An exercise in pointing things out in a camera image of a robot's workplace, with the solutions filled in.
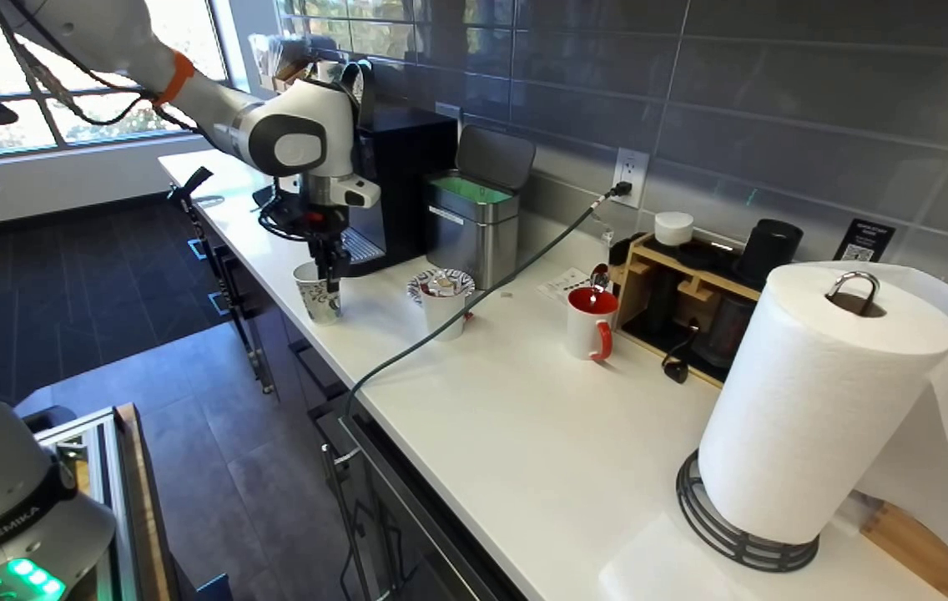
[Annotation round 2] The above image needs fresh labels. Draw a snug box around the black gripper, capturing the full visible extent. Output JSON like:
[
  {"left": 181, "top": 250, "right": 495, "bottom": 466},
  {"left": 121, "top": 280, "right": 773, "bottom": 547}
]
[{"left": 290, "top": 194, "right": 354, "bottom": 314}]

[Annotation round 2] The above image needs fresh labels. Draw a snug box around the small white plastic cup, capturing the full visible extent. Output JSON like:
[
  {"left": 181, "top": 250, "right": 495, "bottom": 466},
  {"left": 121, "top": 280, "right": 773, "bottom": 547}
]
[{"left": 406, "top": 263, "right": 476, "bottom": 343}]

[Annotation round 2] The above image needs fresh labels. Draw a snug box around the black coffee machine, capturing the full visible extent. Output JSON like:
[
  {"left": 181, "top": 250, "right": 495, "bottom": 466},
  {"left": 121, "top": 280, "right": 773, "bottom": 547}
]
[{"left": 342, "top": 105, "right": 460, "bottom": 279}]

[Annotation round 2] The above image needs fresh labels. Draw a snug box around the stainless steel bin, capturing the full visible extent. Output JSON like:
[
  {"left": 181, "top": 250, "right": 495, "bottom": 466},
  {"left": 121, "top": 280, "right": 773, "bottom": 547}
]
[{"left": 425, "top": 122, "right": 537, "bottom": 294}]

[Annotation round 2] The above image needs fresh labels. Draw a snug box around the dark counter cabinet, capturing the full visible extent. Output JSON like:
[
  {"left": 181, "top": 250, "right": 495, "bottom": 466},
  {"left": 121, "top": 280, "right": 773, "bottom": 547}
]
[{"left": 186, "top": 214, "right": 527, "bottom": 601}]

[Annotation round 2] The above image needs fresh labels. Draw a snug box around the red and white mug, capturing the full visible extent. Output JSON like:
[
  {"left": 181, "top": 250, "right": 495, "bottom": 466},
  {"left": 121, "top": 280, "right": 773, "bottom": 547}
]
[{"left": 565, "top": 285, "right": 619, "bottom": 368}]

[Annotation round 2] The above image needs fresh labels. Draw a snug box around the wooden plank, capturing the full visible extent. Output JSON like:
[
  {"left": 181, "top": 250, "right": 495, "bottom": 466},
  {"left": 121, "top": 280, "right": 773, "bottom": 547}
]
[{"left": 115, "top": 400, "right": 178, "bottom": 601}]

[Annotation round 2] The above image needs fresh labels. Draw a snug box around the small white round container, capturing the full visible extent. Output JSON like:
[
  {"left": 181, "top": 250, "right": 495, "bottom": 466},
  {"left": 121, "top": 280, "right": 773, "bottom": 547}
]
[{"left": 650, "top": 207, "right": 698, "bottom": 250}]

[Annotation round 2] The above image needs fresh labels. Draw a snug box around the black cylinder container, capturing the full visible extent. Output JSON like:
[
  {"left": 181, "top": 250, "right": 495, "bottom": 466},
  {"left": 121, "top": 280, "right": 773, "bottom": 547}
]
[{"left": 737, "top": 217, "right": 807, "bottom": 294}]

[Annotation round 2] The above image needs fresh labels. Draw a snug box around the white paper towel roll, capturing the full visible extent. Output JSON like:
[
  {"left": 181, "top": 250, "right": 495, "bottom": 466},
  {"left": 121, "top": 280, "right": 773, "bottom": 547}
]
[{"left": 694, "top": 262, "right": 948, "bottom": 583}]

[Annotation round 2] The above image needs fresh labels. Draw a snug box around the black sign plaque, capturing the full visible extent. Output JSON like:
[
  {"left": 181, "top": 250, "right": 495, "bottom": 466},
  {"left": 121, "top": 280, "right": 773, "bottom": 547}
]
[{"left": 832, "top": 214, "right": 899, "bottom": 263}]

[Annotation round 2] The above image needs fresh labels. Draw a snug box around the wooden cutting board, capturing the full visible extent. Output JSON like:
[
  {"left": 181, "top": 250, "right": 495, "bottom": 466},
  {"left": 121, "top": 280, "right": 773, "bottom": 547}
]
[{"left": 855, "top": 462, "right": 948, "bottom": 598}]

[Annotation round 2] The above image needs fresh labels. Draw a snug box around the dark power cable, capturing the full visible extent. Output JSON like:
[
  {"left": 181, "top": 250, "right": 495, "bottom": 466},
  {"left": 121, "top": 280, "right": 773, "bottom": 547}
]
[{"left": 348, "top": 180, "right": 635, "bottom": 393}]

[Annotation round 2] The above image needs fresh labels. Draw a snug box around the black faucet handle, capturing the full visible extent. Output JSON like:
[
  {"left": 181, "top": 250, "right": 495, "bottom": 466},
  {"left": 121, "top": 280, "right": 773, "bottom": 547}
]
[{"left": 166, "top": 163, "right": 218, "bottom": 214}]

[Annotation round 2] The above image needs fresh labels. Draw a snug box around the aluminium frame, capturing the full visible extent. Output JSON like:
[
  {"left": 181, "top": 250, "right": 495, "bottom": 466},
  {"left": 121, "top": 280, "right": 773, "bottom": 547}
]
[{"left": 33, "top": 406, "right": 143, "bottom": 601}]

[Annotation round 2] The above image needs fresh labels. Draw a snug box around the white wall outlet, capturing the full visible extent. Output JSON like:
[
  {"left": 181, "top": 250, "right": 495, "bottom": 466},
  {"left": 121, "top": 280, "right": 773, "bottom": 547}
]
[{"left": 609, "top": 145, "right": 650, "bottom": 212}]

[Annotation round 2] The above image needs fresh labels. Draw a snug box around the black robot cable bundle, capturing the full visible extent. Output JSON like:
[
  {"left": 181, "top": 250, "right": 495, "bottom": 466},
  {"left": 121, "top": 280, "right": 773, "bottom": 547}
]
[{"left": 0, "top": 0, "right": 209, "bottom": 138}]

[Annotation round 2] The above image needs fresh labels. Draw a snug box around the small black cord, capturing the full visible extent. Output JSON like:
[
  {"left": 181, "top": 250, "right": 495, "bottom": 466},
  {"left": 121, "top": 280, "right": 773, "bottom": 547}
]
[{"left": 656, "top": 320, "right": 705, "bottom": 389}]

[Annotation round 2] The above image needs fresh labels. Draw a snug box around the black wire towel holder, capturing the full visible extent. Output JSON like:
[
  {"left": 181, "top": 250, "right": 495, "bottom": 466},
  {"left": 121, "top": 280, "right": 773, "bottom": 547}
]
[{"left": 672, "top": 268, "right": 887, "bottom": 579}]

